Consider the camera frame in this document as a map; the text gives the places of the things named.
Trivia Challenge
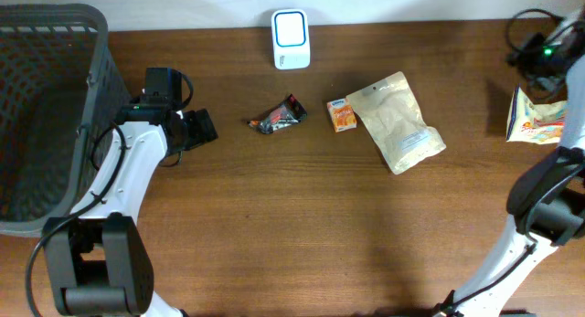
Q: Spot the black red snack packet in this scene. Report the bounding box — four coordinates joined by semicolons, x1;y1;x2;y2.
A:
248;94;308;134

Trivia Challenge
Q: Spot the small orange juice carton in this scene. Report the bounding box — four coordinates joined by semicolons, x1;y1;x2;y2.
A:
326;98;357;132

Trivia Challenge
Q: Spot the beige kraft paper pouch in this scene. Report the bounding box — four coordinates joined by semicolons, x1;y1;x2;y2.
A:
347;71;446;174

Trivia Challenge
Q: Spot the yellow snack chip bag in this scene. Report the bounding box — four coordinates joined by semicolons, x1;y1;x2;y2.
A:
506;86;567;144

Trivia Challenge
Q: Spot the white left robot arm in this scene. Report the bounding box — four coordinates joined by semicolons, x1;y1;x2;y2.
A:
25;68;218;316

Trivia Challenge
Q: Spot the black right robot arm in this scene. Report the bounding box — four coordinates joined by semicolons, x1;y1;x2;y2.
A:
431;9;584;316

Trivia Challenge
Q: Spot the white barcode scanner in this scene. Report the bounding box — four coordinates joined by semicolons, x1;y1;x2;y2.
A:
271;9;311;70

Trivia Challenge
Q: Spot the grey plastic mesh basket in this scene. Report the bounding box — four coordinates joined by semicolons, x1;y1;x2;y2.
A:
1;4;131;238

